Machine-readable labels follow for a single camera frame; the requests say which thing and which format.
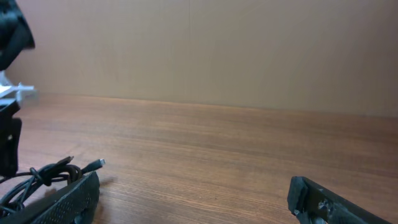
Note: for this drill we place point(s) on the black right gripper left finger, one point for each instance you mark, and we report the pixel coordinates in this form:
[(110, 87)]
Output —
[(75, 203)]

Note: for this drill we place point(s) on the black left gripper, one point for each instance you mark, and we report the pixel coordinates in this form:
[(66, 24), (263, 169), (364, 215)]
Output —
[(10, 135)]

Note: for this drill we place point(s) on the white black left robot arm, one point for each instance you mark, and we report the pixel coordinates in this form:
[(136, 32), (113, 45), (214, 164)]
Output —
[(16, 36)]

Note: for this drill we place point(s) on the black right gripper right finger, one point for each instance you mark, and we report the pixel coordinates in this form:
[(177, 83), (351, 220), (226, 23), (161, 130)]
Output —
[(311, 203)]

